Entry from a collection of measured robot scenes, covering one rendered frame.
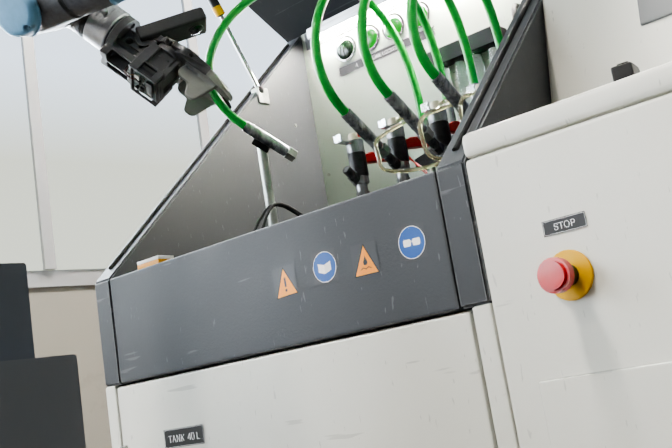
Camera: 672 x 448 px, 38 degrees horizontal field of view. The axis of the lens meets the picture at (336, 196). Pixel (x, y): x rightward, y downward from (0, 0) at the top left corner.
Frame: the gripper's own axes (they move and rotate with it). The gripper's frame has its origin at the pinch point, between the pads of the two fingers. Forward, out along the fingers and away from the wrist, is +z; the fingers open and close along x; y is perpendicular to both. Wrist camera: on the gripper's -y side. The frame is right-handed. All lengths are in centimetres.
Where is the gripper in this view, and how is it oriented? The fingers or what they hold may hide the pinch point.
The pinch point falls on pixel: (227, 96)
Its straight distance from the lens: 157.5
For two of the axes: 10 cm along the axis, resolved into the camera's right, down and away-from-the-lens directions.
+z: 8.1, 5.7, -1.4
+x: 1.6, -4.4, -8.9
